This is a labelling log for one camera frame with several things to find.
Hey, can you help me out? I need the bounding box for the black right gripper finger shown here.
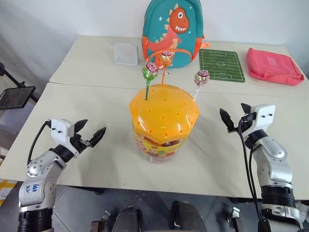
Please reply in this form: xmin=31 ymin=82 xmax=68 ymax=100
xmin=219 ymin=108 xmax=235 ymax=133
xmin=240 ymin=102 xmax=253 ymax=115

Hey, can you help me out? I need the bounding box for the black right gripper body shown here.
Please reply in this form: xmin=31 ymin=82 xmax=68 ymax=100
xmin=234 ymin=112 xmax=257 ymax=133

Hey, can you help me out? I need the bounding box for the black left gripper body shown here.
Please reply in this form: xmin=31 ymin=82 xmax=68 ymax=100
xmin=69 ymin=132 xmax=91 ymax=154

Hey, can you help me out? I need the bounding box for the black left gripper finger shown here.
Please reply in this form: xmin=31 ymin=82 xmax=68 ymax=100
xmin=89 ymin=127 xmax=107 ymax=147
xmin=73 ymin=119 xmax=88 ymax=133

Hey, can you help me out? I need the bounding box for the white stick lollipop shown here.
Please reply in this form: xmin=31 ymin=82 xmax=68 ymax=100
xmin=192 ymin=70 xmax=211 ymax=101

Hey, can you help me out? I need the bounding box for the orange stick lollipop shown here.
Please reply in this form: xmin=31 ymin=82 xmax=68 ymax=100
xmin=159 ymin=50 xmax=173 ymax=85

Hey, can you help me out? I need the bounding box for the green stick lollipop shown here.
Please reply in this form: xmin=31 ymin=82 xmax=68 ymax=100
xmin=141 ymin=61 xmax=159 ymax=101

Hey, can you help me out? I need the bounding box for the green soccer field mat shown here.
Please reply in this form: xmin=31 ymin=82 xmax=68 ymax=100
xmin=198 ymin=48 xmax=246 ymax=84

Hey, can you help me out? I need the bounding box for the pink fabric pouch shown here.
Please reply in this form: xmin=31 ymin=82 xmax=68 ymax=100
xmin=245 ymin=47 xmax=305 ymax=87

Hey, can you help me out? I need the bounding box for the clear plastic candy jar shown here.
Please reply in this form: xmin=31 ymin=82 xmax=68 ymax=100
xmin=132 ymin=131 xmax=190 ymax=165

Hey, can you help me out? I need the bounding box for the orange perforated jar lid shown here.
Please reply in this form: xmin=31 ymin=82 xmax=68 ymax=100
xmin=129 ymin=83 xmax=200 ymax=144

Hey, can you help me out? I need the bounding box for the black flat tray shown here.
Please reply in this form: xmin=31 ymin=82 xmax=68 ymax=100
xmin=0 ymin=86 xmax=37 ymax=111

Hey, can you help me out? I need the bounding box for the clear plastic box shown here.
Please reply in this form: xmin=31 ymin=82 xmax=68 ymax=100
xmin=113 ymin=43 xmax=139 ymax=66

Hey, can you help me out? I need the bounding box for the dark rounded shape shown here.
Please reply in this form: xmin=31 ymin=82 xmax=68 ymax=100
xmin=114 ymin=206 xmax=143 ymax=232
xmin=171 ymin=201 xmax=208 ymax=232

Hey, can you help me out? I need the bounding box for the teal dinosaur backpack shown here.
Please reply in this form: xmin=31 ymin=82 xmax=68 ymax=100
xmin=141 ymin=0 xmax=211 ymax=69

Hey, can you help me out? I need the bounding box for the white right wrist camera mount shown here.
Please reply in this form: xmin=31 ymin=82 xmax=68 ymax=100
xmin=250 ymin=104 xmax=276 ymax=133

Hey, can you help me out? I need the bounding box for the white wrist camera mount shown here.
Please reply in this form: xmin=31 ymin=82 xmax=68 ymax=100
xmin=250 ymin=104 xmax=276 ymax=133
xmin=50 ymin=118 xmax=81 ymax=160

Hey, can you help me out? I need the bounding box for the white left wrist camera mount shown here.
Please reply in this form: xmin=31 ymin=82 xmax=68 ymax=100
xmin=50 ymin=118 xmax=81 ymax=160

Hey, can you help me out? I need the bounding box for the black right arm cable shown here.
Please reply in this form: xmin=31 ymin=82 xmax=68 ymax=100
xmin=238 ymin=116 xmax=272 ymax=232

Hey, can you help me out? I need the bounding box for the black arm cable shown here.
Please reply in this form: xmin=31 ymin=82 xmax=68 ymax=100
xmin=27 ymin=120 xmax=53 ymax=165
xmin=238 ymin=116 xmax=272 ymax=232

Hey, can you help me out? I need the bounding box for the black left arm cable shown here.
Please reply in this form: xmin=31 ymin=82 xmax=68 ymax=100
xmin=27 ymin=120 xmax=53 ymax=165

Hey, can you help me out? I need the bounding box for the metal foot bracket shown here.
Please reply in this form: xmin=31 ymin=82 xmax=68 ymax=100
xmin=227 ymin=207 xmax=242 ymax=229
xmin=99 ymin=210 xmax=112 ymax=222

